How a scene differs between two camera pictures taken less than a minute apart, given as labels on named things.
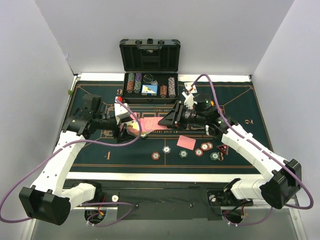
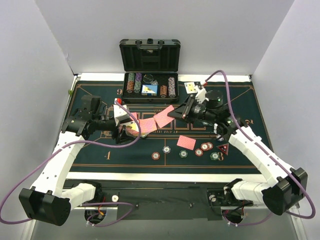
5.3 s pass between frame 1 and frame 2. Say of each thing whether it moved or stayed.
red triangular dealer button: stayed
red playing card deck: moved
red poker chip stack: stayed
